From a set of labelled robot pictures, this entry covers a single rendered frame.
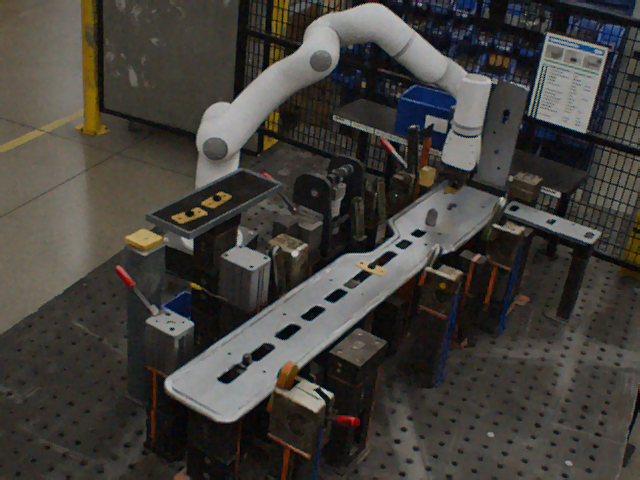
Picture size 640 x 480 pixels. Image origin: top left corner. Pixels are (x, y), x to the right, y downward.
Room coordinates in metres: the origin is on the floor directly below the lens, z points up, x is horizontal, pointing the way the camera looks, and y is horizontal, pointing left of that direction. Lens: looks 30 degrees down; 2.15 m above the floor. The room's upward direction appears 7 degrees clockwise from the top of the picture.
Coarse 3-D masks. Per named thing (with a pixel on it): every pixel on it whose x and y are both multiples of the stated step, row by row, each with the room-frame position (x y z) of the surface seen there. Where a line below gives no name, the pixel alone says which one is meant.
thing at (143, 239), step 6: (132, 234) 1.70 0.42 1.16; (138, 234) 1.70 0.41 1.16; (144, 234) 1.71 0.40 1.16; (150, 234) 1.71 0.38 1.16; (126, 240) 1.68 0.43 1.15; (132, 240) 1.67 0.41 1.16; (138, 240) 1.68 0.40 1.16; (144, 240) 1.68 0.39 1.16; (150, 240) 1.68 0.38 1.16; (156, 240) 1.69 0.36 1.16; (162, 240) 1.70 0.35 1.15; (138, 246) 1.66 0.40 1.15; (144, 246) 1.65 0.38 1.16; (150, 246) 1.67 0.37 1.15
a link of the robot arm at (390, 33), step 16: (336, 16) 2.35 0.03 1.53; (352, 16) 2.30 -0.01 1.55; (368, 16) 2.29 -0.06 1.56; (384, 16) 2.29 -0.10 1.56; (336, 32) 2.36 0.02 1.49; (352, 32) 2.30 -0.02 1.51; (368, 32) 2.28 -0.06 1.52; (384, 32) 2.28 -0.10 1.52; (400, 32) 2.29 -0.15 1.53; (384, 48) 2.30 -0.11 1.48; (400, 48) 2.29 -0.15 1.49
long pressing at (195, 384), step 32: (448, 192) 2.47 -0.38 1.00; (480, 192) 2.50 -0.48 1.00; (416, 224) 2.23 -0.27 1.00; (448, 224) 2.25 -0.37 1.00; (480, 224) 2.28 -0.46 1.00; (352, 256) 2.00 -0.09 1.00; (416, 256) 2.04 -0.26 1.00; (320, 288) 1.82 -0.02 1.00; (384, 288) 1.86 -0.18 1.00; (256, 320) 1.65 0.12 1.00; (288, 320) 1.67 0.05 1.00; (320, 320) 1.68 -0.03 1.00; (352, 320) 1.70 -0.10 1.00; (224, 352) 1.52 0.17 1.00; (288, 352) 1.54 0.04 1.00; (320, 352) 1.57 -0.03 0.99; (192, 384) 1.40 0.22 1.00; (224, 384) 1.41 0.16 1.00; (256, 384) 1.42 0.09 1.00; (224, 416) 1.31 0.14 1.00
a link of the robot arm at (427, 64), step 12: (420, 36) 2.34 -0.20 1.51; (408, 48) 2.29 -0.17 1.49; (420, 48) 2.30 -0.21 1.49; (432, 48) 2.33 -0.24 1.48; (396, 60) 2.32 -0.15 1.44; (408, 60) 2.29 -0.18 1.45; (420, 60) 2.29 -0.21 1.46; (432, 60) 2.30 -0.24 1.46; (444, 60) 2.33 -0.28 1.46; (420, 72) 2.30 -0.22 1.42; (432, 72) 2.30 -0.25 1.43; (444, 72) 2.32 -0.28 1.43; (456, 72) 2.42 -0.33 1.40; (444, 84) 2.42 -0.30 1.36; (456, 84) 2.42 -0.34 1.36
